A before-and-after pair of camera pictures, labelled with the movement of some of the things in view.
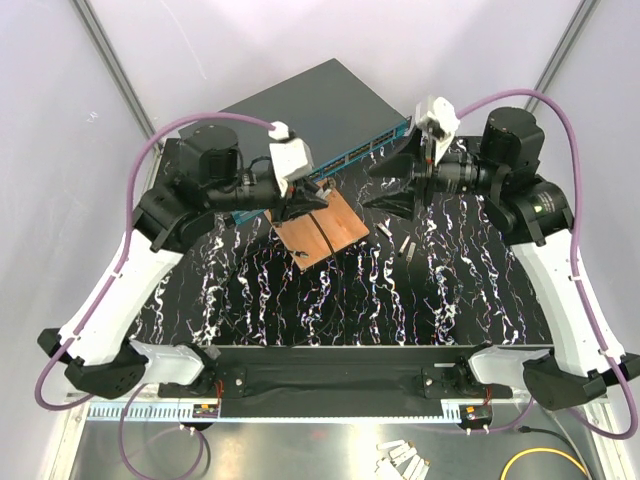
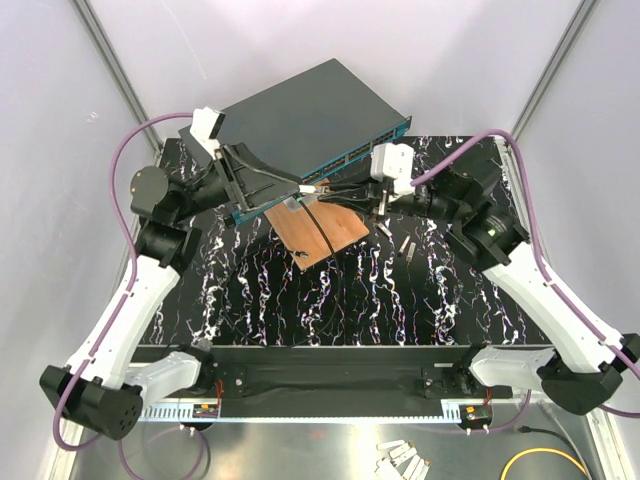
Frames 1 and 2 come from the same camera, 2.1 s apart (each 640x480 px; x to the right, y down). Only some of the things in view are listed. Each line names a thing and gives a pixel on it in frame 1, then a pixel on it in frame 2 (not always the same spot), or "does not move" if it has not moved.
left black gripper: (297, 197) → (260, 196)
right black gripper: (420, 168) → (355, 199)
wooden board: (314, 236) does not move
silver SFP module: (384, 229) does not move
